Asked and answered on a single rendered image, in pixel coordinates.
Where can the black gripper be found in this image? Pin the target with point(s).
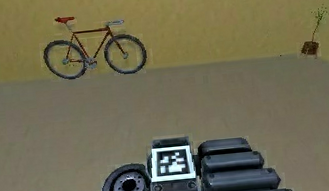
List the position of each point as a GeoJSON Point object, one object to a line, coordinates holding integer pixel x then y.
{"type": "Point", "coordinates": [126, 187]}

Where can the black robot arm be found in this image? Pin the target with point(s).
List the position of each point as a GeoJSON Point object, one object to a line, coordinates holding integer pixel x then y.
{"type": "Point", "coordinates": [227, 174]}

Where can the red bicycle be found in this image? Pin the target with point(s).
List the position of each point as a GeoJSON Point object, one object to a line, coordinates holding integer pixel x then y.
{"type": "Point", "coordinates": [80, 41]}

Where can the thin green house plant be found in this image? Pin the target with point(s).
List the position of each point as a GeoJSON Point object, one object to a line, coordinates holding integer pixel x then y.
{"type": "Point", "coordinates": [311, 46]}

